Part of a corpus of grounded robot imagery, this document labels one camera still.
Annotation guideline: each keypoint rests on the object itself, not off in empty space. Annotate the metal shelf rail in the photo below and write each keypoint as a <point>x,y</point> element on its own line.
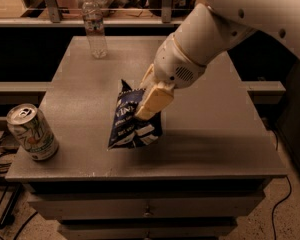
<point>68,13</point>

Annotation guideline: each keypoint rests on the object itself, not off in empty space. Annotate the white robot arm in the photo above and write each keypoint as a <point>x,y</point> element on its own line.
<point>212,27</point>

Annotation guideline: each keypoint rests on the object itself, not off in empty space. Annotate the blue potato chip bag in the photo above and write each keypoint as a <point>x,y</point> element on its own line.
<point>127,131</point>

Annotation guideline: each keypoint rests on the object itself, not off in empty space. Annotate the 7up soda can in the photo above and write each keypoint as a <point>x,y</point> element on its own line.
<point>30,128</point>

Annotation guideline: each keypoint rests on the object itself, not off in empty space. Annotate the grey drawer cabinet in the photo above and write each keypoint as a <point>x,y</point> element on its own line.
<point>213,141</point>

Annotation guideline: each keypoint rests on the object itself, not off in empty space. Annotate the clear plastic water bottle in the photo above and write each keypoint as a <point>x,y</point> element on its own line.
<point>94,27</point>

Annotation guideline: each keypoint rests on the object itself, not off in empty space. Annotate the black stand leg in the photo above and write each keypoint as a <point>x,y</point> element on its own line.
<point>7,217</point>

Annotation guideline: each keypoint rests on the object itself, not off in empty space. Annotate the lower cabinet drawer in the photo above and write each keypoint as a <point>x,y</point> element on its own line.
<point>147,230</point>

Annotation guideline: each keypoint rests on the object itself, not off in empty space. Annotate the cabinet drawer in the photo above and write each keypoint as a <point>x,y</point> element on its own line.
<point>147,230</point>
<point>64,207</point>

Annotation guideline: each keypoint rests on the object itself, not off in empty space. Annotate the upper cabinet drawer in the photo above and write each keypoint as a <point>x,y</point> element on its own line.
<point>64,207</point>

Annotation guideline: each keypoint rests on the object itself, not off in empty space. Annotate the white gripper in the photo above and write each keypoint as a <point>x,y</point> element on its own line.
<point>174,64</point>

